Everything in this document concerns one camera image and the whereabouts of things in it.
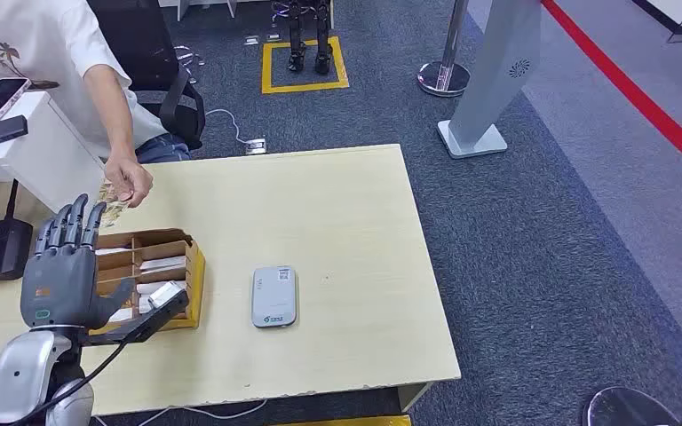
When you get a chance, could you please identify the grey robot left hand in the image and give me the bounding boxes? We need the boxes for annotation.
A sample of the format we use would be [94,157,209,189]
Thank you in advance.
[20,193,136,332]

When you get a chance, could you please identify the person's left hand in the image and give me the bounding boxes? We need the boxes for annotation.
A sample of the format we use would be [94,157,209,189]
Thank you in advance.
[103,154,155,209]

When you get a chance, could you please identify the cardboard divided card box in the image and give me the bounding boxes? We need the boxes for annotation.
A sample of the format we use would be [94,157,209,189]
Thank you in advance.
[94,227,207,336]

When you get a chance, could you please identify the person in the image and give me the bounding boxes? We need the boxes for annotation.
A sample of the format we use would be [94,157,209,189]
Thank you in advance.
[0,0,192,209]

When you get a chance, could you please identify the white desk riser stand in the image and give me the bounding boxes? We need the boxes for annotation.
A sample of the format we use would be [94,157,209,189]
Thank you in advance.
[0,91,107,216]

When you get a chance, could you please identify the black office chair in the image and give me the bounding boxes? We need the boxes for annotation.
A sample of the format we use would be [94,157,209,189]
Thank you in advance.
[86,0,207,152]

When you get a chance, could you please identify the small black hub box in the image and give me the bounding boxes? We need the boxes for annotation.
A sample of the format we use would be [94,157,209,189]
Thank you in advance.
[0,114,29,147]

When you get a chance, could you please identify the yellow floor tape square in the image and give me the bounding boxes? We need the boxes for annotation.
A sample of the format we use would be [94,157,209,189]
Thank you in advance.
[260,35,351,95]

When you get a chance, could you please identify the white furniture legs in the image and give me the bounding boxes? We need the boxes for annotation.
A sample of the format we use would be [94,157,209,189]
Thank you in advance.
[158,0,239,21]

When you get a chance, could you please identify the black humanoid robot legs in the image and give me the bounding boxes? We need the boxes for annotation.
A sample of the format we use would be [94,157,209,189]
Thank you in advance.
[270,0,335,76]

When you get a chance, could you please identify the yellow floor tape strip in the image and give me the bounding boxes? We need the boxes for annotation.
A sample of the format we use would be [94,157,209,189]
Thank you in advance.
[270,414,413,426]

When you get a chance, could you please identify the wooden desk leg panel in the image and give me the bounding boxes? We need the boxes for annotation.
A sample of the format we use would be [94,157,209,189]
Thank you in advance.
[398,382,433,413]

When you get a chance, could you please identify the grey kiosk pillar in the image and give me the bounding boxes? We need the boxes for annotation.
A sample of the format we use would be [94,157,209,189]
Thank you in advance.
[436,0,543,160]

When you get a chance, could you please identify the round dark stanchion base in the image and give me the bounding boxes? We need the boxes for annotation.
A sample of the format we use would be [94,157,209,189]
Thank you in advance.
[582,386,680,426]

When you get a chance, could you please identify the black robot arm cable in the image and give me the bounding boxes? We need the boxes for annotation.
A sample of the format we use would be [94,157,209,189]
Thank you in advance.
[11,342,129,426]

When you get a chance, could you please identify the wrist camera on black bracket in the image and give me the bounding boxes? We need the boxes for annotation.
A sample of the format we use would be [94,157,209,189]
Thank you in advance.
[84,280,191,347]

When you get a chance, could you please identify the white floor cable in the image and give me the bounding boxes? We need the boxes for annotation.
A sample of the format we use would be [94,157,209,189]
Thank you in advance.
[205,108,251,146]

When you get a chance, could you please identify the white cable under desk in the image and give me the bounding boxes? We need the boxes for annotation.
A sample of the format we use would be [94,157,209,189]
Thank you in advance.
[91,399,268,426]

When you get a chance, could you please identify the chrome stanchion post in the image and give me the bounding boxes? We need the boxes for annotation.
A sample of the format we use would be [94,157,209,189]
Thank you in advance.
[416,0,472,99]

